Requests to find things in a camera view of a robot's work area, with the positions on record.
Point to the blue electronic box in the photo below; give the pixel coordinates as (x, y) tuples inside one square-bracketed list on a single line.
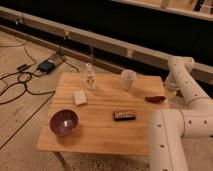
[(46, 66)]

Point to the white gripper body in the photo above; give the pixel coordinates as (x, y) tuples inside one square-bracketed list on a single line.
[(170, 89)]

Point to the clear plastic bottle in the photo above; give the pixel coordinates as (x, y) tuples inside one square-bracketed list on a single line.
[(90, 80)]

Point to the white sponge block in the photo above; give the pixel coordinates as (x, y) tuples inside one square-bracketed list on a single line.
[(79, 97)]

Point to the purple bowl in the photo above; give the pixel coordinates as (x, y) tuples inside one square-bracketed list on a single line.
[(63, 122)]

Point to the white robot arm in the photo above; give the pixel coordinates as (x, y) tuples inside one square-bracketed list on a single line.
[(167, 127)]

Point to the small black adapter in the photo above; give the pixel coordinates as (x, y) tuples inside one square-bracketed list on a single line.
[(23, 67)]

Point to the clear plastic cup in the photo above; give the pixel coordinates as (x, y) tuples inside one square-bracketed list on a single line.
[(128, 77)]

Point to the wooden table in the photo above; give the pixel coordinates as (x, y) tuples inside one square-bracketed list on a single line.
[(97, 131)]

